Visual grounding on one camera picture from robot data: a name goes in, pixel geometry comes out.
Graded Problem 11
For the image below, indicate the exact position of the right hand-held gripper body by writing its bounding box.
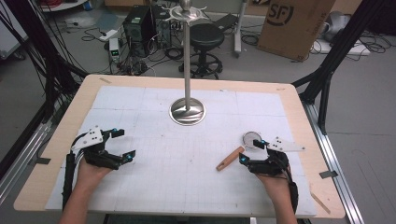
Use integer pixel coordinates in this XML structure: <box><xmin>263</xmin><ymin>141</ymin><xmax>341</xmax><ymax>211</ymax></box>
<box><xmin>247</xmin><ymin>135</ymin><xmax>306</xmax><ymax>180</ymax></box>

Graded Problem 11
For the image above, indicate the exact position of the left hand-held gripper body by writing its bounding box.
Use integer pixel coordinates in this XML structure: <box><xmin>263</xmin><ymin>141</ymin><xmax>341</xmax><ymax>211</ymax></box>
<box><xmin>70</xmin><ymin>125</ymin><xmax>125</xmax><ymax>171</ymax></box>

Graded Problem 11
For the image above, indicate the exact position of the mesh strainer with wooden handle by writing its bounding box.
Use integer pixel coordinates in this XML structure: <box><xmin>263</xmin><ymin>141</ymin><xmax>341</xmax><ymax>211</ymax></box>
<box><xmin>216</xmin><ymin>131</ymin><xmax>263</xmax><ymax>173</ymax></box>

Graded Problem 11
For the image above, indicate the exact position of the steel utensil stand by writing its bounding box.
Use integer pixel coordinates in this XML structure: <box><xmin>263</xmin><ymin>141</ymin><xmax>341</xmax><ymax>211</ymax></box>
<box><xmin>162</xmin><ymin>0</ymin><xmax>210</xmax><ymax>127</ymax></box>

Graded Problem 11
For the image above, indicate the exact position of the person's right hand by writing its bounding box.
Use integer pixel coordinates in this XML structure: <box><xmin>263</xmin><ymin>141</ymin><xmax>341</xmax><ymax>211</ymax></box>
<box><xmin>255</xmin><ymin>172</ymin><xmax>293</xmax><ymax>202</ymax></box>

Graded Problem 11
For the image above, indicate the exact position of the person's left hand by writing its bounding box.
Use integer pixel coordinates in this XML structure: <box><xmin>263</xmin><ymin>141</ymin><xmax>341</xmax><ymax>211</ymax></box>
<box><xmin>74</xmin><ymin>158</ymin><xmax>112</xmax><ymax>191</ymax></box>

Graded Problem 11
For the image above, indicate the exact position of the white grid mat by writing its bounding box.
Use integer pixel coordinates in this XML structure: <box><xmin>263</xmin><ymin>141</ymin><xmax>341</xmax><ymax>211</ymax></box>
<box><xmin>45</xmin><ymin>85</ymin><xmax>318</xmax><ymax>219</ymax></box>

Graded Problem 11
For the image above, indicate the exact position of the white device with green display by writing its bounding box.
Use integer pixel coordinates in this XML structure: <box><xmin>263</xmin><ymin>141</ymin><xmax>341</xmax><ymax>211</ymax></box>
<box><xmin>107</xmin><ymin>37</ymin><xmax>122</xmax><ymax>63</ymax></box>

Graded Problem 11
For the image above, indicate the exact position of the white power strip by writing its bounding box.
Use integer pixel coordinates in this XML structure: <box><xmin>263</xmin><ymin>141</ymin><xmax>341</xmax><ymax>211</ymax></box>
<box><xmin>98</xmin><ymin>29</ymin><xmax>120</xmax><ymax>42</ymax></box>

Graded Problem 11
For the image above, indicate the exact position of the black computer tower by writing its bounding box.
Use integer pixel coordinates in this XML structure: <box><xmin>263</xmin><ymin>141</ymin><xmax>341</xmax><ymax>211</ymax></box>
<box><xmin>150</xmin><ymin>4</ymin><xmax>176</xmax><ymax>49</ymax></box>
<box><xmin>122</xmin><ymin>5</ymin><xmax>157</xmax><ymax>59</ymax></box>

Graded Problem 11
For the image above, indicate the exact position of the black round stool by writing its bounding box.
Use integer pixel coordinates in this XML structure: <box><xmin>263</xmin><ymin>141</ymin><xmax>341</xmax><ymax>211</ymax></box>
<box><xmin>178</xmin><ymin>22</ymin><xmax>226</xmax><ymax>80</ymax></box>

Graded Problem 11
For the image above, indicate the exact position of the brown cardboard box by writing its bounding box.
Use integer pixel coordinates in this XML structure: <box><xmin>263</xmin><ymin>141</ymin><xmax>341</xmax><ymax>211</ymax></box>
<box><xmin>256</xmin><ymin>0</ymin><xmax>338</xmax><ymax>62</ymax></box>

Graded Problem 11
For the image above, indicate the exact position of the black sleeved cable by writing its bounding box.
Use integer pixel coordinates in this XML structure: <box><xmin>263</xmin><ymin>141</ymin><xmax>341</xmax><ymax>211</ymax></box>
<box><xmin>61</xmin><ymin>136</ymin><xmax>87</xmax><ymax>211</ymax></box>
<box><xmin>279</xmin><ymin>155</ymin><xmax>300</xmax><ymax>215</ymax></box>

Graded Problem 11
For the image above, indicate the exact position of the aluminium rail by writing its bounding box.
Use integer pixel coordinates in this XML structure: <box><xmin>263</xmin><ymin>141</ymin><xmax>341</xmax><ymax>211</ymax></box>
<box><xmin>0</xmin><ymin>101</ymin><xmax>62</xmax><ymax>204</ymax></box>
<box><xmin>301</xmin><ymin>102</ymin><xmax>366</xmax><ymax>224</ymax></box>

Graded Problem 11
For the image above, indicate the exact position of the black metal frame stand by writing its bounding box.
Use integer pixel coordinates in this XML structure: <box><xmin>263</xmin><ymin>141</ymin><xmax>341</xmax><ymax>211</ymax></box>
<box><xmin>0</xmin><ymin>0</ymin><xmax>89</xmax><ymax>124</ymax></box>
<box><xmin>291</xmin><ymin>0</ymin><xmax>388</xmax><ymax>135</ymax></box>

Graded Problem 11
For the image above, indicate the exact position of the white stand post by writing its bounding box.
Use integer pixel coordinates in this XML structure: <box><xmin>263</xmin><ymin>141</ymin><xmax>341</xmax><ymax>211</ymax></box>
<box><xmin>233</xmin><ymin>0</ymin><xmax>250</xmax><ymax>59</ymax></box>

